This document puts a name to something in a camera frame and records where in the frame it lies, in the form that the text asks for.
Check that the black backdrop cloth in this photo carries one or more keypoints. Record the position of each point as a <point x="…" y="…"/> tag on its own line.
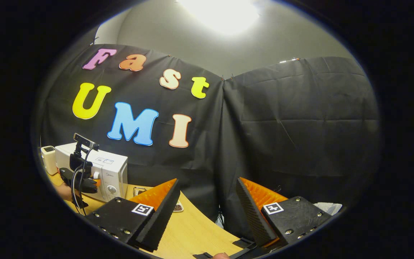
<point x="282" y="126"/>

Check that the white sheet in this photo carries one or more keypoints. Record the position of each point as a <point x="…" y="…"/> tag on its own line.
<point x="329" y="208"/>

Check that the white divided spice dish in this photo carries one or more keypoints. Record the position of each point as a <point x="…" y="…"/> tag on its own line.
<point x="179" y="207"/>

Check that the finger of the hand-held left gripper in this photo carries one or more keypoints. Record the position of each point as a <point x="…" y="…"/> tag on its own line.
<point x="97" y="182"/>

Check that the white microwave oven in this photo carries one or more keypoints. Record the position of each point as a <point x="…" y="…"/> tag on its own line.
<point x="110" y="169"/>

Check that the white toaster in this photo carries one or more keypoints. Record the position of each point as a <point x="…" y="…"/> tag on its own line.
<point x="49" y="160"/>

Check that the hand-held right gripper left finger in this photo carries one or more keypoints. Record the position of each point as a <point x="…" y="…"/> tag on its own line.
<point x="162" y="219"/>

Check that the large ceiling light panel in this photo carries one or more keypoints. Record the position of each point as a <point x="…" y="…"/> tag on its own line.
<point x="221" y="14"/>

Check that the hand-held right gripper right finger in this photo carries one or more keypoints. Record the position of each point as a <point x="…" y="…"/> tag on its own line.
<point x="253" y="216"/>

